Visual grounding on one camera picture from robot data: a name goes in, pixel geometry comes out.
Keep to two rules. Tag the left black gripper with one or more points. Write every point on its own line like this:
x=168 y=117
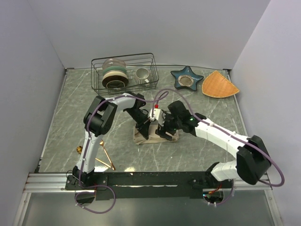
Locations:
x=143 y=126

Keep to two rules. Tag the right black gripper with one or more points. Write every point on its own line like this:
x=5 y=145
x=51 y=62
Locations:
x=162 y=133

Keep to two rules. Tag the beige cloth napkin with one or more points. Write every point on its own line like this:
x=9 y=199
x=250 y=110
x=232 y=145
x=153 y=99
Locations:
x=153 y=137

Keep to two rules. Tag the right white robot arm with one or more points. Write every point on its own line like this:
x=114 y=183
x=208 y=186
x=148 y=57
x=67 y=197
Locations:
x=251 y=156

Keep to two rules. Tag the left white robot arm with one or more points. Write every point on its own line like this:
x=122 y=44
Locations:
x=98 y=121

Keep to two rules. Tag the copper fork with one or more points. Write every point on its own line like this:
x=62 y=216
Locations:
x=110 y=165

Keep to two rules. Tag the striped ceramic mug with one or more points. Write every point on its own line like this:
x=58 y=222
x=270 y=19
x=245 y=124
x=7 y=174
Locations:
x=142 y=76

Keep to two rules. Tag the dark brown bowl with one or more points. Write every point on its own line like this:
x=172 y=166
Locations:
x=115 y=82

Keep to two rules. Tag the blue star-shaped dish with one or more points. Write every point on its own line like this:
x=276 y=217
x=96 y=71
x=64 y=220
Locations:
x=186 y=79

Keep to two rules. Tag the cream ceramic plate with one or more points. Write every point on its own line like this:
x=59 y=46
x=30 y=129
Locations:
x=115 y=75

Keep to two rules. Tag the gold spoon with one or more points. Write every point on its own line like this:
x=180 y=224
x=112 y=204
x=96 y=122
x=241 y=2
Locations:
x=79 y=149

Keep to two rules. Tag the green ceramic plate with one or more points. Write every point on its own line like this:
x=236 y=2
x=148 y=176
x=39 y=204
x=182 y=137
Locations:
x=114 y=68

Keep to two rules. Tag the orange woven fan mat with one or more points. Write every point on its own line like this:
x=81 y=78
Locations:
x=217 y=86

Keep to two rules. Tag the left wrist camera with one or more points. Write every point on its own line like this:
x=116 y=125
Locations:
x=153 y=114

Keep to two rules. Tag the black wire dish rack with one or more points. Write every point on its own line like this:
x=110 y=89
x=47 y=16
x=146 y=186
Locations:
x=133 y=62

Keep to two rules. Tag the aluminium frame rail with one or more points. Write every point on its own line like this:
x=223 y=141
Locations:
x=46 y=203

